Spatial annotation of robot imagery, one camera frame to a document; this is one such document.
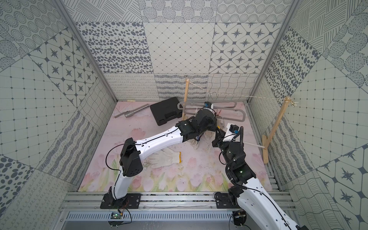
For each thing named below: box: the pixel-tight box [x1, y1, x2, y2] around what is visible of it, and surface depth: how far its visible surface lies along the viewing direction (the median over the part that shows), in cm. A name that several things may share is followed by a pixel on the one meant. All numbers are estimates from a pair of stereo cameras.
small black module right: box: [232, 209, 247, 226], surface depth 73 cm
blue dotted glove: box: [145, 148, 182, 169], surface depth 90 cm
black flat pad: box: [149, 96, 183, 127], surface depth 112 cm
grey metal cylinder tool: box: [114, 103, 150, 119], surface depth 113 cm
